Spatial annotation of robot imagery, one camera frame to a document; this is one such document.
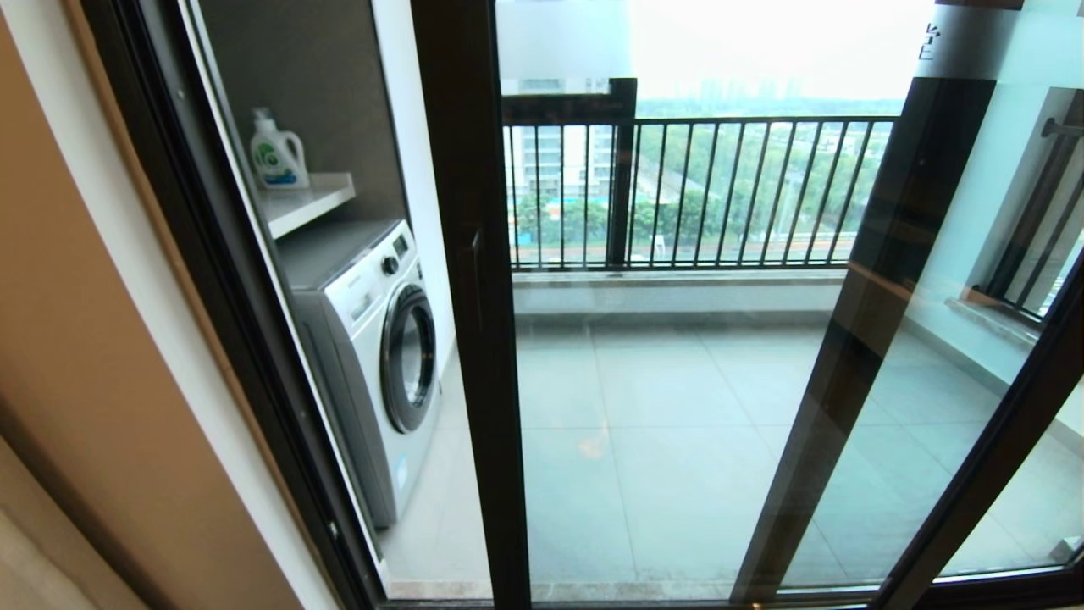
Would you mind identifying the white detergent bottle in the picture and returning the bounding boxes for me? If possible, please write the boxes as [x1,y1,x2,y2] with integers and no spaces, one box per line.
[248,108,310,190]

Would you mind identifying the grey stone side sill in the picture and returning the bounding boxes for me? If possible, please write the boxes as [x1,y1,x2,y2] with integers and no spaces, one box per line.
[944,297,1047,348]

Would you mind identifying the dark balcony window frame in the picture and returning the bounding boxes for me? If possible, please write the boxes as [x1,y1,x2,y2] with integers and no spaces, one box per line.
[500,78,638,268]

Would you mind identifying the grey stone balcony sill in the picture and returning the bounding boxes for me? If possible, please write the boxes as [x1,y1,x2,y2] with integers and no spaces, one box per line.
[512,268,849,291]

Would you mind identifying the white shelf board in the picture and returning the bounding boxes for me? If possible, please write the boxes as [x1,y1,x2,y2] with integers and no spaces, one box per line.
[258,172,357,240]

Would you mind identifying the silver front-load washing machine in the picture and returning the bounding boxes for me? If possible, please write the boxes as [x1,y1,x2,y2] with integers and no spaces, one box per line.
[278,219,443,528]

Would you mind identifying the black balcony railing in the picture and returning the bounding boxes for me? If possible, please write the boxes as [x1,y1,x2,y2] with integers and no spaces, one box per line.
[506,114,900,270]

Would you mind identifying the dark framed sliding glass door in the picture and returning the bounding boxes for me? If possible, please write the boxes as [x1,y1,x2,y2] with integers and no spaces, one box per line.
[411,0,1084,610]

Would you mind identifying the dark outer door frame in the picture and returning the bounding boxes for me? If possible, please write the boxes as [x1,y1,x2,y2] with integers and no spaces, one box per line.
[78,0,1084,610]

